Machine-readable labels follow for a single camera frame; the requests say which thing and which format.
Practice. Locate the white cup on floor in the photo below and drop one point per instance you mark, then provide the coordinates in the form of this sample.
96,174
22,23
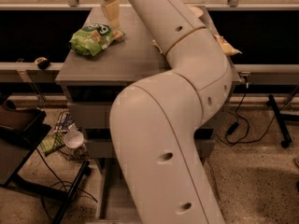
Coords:
73,139

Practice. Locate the wire mesh basket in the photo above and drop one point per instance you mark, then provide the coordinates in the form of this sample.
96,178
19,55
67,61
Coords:
65,124

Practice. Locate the grey drawer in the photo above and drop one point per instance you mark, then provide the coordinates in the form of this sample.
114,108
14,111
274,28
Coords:
115,196
90,112
99,143

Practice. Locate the green rice chip bag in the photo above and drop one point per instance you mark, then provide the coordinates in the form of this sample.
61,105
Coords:
92,39

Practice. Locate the black tape measure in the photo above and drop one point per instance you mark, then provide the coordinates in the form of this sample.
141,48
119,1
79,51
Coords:
42,63

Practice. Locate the middle grey drawer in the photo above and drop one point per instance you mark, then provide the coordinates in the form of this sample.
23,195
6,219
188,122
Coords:
99,143

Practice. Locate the white paper bowl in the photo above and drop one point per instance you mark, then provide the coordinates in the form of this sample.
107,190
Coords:
197,12

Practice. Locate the top grey drawer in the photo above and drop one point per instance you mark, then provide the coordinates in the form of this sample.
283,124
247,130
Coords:
90,112

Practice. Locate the bottom grey drawer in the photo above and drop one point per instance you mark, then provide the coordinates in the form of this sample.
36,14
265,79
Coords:
115,196

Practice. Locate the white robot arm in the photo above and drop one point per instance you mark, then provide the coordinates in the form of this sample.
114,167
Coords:
168,18

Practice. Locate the green packet on floor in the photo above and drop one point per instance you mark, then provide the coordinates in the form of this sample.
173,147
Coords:
52,143

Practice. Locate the black wheeled stand base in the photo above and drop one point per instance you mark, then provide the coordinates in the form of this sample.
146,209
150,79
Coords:
282,118

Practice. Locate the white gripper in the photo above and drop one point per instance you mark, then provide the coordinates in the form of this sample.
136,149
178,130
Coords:
111,10

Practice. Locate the black table stand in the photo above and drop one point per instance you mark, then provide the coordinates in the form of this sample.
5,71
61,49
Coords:
21,131

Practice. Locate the brown yellow chip bag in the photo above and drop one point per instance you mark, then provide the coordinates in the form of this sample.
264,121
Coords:
225,45

